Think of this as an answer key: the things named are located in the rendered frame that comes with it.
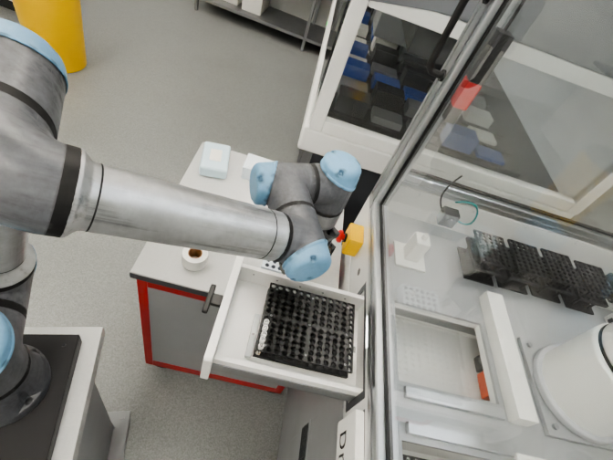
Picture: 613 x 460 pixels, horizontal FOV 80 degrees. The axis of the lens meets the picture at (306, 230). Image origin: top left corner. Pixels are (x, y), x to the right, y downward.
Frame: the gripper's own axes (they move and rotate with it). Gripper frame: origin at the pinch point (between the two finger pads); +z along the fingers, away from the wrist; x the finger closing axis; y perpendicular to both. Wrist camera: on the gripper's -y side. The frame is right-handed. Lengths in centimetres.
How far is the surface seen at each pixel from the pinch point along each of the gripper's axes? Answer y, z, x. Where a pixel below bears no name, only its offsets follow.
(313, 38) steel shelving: -249, 80, 262
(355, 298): 15.3, 4.9, 12.1
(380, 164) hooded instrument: -23, 9, 70
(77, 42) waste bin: -253, 73, 33
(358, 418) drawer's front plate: 35.5, 0.7, -10.4
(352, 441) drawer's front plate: 37.6, 2.3, -13.6
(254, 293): -1.8, 10.0, -7.1
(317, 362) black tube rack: 21.8, 6.4, -7.0
